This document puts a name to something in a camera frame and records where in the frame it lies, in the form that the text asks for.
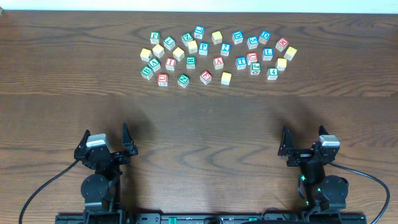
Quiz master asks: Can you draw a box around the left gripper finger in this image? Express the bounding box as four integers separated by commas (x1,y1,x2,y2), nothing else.
79,129,91,148
122,123,134,151

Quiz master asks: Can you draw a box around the red I block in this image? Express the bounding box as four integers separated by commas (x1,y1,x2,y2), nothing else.
165,57,177,71

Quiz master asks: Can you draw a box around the red A block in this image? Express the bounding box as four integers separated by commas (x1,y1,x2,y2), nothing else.
213,57,224,70

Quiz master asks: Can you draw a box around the blue 2 block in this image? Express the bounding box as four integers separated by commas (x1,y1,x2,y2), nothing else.
220,43,231,57

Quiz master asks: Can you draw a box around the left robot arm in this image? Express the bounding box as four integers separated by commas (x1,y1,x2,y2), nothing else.
74,123,138,224

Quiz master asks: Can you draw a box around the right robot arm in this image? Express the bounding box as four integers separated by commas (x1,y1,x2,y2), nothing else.
277,126,349,223

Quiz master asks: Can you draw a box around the green B block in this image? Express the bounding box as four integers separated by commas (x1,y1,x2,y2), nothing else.
141,65,154,80

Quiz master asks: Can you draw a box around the red U block left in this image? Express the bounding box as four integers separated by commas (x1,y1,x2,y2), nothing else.
157,73,169,86

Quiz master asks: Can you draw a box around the red u block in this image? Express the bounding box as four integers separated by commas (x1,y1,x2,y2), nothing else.
157,73,169,86
246,52,258,65

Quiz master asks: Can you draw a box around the green 4 block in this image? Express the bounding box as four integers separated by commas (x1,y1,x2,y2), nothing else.
267,68,279,80

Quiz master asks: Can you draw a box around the yellow G block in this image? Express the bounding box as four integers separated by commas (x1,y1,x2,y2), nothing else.
275,58,287,71

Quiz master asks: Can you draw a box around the yellow K block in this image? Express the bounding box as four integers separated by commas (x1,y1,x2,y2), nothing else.
284,47,297,61

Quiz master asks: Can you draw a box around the green N block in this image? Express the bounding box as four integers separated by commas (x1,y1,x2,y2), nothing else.
177,73,190,88

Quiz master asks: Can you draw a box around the green J block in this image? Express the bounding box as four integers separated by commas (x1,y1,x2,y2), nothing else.
250,62,261,75

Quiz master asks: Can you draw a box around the green V block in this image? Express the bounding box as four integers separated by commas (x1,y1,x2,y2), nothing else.
148,58,161,72

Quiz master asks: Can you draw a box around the yellow block far left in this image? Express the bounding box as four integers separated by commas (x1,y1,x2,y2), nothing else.
140,48,152,62

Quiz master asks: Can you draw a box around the blue L block right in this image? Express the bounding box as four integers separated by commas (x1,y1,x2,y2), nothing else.
262,48,274,61

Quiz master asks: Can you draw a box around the yellow O block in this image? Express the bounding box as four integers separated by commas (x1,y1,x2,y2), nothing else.
221,72,232,85

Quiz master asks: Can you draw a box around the red H block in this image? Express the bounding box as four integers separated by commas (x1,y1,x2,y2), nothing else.
275,37,289,52

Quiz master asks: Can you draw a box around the red U block right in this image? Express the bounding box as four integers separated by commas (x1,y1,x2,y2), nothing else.
246,52,258,65

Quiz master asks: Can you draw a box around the blue T block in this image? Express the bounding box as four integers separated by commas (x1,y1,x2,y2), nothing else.
236,57,247,70

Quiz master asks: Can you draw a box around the yellow block upper left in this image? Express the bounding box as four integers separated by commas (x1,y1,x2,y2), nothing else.
152,44,165,58

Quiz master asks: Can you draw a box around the red E block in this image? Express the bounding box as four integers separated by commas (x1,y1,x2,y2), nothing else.
200,70,212,85

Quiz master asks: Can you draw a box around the yellow block middle left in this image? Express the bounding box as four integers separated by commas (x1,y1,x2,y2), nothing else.
172,47,185,61

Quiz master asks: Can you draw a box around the green R block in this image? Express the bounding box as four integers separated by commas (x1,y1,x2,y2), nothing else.
186,56,196,69

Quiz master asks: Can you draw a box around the blue D block right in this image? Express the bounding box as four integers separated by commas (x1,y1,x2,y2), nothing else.
259,30,271,45

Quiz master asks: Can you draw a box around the blue d block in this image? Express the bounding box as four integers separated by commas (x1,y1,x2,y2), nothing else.
259,30,271,45
232,30,244,45

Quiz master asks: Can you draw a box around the green 7 block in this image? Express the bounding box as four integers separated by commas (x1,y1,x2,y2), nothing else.
164,36,176,50

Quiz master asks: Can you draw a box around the blue 5 block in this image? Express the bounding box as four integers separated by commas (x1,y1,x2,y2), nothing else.
247,36,259,49

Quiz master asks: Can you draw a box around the green block top left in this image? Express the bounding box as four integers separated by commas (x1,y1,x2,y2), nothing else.
150,32,160,44

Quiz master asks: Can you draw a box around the yellow S block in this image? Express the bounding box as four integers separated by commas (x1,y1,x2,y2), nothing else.
187,40,198,54

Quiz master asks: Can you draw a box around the blue D block left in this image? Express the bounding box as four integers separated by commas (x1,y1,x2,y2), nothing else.
232,30,244,45

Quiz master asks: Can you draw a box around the green Z block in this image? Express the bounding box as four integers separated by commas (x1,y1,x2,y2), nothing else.
182,32,193,46

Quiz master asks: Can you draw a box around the blue P block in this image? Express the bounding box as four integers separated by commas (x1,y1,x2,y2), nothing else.
198,42,209,55

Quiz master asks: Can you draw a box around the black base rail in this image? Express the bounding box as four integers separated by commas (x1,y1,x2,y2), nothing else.
55,212,368,224

